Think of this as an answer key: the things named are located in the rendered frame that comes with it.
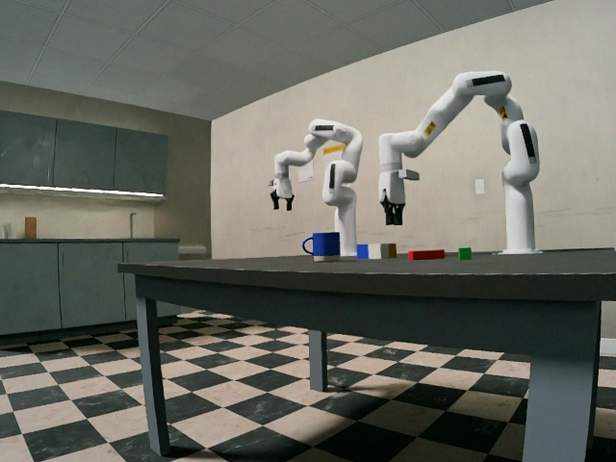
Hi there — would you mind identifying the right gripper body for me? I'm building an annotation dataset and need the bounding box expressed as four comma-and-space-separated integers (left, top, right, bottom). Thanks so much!
273, 178, 293, 199

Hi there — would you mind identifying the blue mug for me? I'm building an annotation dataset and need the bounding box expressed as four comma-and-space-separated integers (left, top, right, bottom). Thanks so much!
302, 232, 341, 263

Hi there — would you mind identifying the blue cube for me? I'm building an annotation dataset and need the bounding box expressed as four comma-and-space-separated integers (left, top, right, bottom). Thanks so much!
357, 244, 369, 259

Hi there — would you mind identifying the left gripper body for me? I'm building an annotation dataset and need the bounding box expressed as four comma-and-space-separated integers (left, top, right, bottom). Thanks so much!
379, 171, 405, 204

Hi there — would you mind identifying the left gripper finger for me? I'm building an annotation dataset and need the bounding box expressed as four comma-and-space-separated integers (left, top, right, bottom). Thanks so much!
394, 203, 406, 225
380, 189, 395, 225

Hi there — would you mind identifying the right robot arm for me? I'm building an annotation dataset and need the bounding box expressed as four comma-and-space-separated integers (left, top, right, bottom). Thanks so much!
274, 119, 363, 256

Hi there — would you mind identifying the red rectangular block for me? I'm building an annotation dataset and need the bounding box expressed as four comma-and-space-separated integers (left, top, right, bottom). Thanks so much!
409, 249, 445, 261

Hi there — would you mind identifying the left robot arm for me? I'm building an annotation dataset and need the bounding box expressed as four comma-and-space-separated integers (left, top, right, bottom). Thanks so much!
379, 71, 540, 253

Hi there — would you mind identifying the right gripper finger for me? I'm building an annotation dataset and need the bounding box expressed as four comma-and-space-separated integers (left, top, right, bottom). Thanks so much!
270, 189, 279, 210
285, 195, 295, 211

